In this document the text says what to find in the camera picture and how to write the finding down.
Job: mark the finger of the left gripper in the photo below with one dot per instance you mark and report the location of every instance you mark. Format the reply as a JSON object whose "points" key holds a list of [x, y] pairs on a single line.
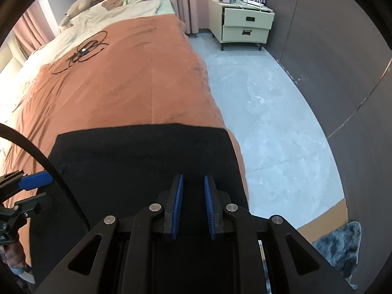
{"points": [[28, 207], [18, 180]]}

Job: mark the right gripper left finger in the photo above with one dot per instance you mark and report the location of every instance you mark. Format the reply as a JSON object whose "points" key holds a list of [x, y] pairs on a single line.
{"points": [[112, 258]]}

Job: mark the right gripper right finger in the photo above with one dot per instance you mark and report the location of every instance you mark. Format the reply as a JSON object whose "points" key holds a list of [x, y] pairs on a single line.
{"points": [[251, 254]]}

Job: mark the black pants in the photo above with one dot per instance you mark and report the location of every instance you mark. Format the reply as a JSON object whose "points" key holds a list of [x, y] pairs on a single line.
{"points": [[175, 264]]}

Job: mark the person left hand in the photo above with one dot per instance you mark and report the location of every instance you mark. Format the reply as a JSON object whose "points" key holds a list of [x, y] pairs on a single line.
{"points": [[14, 255]]}

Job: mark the grey fluffy rug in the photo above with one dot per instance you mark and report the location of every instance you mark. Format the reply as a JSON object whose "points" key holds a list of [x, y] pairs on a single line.
{"points": [[341, 249]]}

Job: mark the pink curtain left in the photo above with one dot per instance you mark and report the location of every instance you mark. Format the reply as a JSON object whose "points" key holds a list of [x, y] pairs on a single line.
{"points": [[32, 29]]}

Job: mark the cream bedside nightstand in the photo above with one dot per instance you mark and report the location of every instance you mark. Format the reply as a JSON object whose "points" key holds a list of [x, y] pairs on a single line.
{"points": [[240, 23]]}

